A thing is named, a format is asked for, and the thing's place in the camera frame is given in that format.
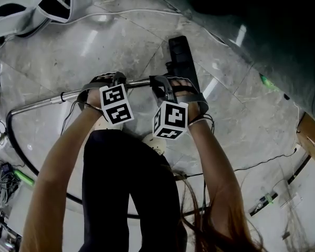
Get person's right forearm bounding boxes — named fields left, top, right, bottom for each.
left=186, top=118, right=255, bottom=252

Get green plastic item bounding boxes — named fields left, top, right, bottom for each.
left=259, top=73, right=281, bottom=91

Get person's black trousers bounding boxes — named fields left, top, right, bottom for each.
left=78, top=129, right=188, bottom=252

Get black floor socket cable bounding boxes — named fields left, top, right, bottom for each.
left=233, top=147, right=298, bottom=172

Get large cardboard box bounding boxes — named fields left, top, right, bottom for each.
left=296, top=112, right=315, bottom=165

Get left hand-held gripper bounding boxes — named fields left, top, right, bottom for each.
left=80, top=71, right=135, bottom=127

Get person's right shoe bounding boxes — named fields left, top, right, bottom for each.
left=141, top=133, right=166, bottom=156

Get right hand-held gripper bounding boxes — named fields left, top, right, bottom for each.
left=149, top=75, right=209, bottom=141

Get person's left hand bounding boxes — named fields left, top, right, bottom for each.
left=87, top=89, right=104, bottom=110

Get pile of black adapters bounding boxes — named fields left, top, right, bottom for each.
left=0, top=161, right=21, bottom=207

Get white and black round device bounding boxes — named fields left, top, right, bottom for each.
left=0, top=0, right=93, bottom=46

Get black vacuum floor nozzle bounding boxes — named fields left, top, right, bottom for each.
left=164, top=35, right=201, bottom=96

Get person's right hand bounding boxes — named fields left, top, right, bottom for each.
left=171, top=78, right=201, bottom=123

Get silver metal vacuum tube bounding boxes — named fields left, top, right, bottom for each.
left=8, top=78, right=152, bottom=118

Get person's left forearm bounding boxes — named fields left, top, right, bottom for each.
left=19, top=106, right=106, bottom=252

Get black vacuum hose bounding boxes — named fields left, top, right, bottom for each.
left=5, top=110, right=208, bottom=219

